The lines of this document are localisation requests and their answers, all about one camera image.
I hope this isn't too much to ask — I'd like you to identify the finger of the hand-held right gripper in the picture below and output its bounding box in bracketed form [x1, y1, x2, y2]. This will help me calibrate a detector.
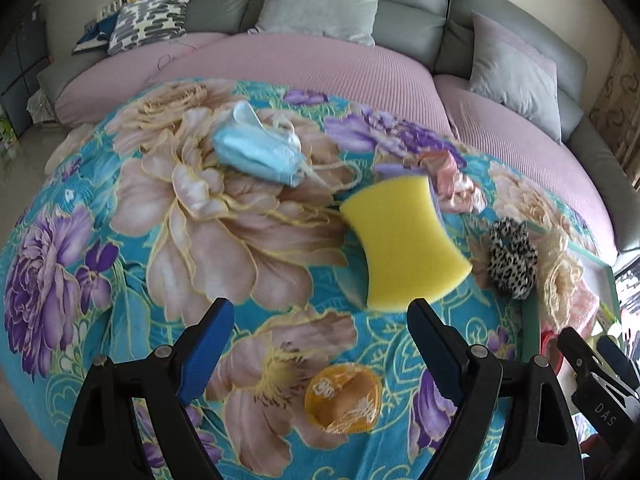
[557, 327, 640, 431]
[597, 335, 640, 391]

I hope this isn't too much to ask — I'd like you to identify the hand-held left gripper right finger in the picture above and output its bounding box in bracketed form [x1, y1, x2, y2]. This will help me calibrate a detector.
[407, 298, 583, 480]

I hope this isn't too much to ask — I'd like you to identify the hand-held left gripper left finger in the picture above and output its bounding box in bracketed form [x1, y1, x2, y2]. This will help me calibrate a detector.
[57, 298, 236, 480]

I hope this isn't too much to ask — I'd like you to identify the pink white striped towel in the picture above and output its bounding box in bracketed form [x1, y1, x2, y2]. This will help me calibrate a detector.
[570, 280, 601, 331]

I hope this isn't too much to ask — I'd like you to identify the teal white cardboard box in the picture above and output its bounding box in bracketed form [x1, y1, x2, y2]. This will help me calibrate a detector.
[520, 225, 621, 376]

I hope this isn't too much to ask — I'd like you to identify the orange round jelly cup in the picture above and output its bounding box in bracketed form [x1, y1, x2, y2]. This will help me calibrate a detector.
[305, 364, 382, 433]

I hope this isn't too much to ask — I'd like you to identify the yellow sponge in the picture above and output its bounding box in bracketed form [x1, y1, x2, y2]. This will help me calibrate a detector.
[340, 175, 473, 311]

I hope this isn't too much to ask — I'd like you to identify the leopard print scrunchie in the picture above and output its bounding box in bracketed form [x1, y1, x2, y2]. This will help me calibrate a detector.
[487, 217, 538, 301]

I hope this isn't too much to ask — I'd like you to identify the pink satin scrunchie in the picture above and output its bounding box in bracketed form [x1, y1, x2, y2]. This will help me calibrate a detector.
[417, 150, 487, 213]

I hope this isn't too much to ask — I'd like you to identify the blue face mask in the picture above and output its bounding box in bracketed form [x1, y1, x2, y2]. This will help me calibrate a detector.
[212, 101, 363, 192]

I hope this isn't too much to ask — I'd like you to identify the floral blanket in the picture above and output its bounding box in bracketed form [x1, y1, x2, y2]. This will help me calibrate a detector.
[0, 77, 621, 480]

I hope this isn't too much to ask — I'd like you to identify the pink ribbed sofa cover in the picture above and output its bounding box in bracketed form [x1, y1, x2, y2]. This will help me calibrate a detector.
[432, 74, 621, 253]
[54, 31, 453, 136]

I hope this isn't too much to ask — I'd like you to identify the beige patterned curtain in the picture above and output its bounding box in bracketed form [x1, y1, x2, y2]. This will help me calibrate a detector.
[590, 25, 640, 186]

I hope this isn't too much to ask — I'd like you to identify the grey pillow with pink band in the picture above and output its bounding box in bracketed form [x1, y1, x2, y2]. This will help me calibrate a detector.
[467, 11, 563, 143]

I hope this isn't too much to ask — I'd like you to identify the green white box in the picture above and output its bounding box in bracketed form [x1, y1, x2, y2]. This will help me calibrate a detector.
[0, 112, 21, 158]

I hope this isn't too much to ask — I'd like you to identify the white lace cloth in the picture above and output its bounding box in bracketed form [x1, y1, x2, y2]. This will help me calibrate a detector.
[27, 91, 57, 125]

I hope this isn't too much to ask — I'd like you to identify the blue patterned pillow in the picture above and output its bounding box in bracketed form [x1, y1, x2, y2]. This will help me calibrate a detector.
[72, 15, 118, 55]

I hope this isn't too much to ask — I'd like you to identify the dark cabinet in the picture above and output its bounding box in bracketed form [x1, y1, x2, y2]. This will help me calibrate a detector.
[0, 7, 51, 136]

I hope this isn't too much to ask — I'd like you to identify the black white patterned pillow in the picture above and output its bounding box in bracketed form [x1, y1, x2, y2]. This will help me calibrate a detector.
[107, 0, 195, 56]

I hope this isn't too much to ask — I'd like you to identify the grey sofa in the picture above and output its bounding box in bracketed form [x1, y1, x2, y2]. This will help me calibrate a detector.
[37, 0, 640, 253]

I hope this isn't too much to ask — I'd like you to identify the plain grey pillow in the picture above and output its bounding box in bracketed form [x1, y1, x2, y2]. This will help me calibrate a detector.
[255, 0, 387, 47]

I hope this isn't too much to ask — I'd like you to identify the thin dark cable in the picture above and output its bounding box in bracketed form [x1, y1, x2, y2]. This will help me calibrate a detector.
[156, 35, 201, 70]

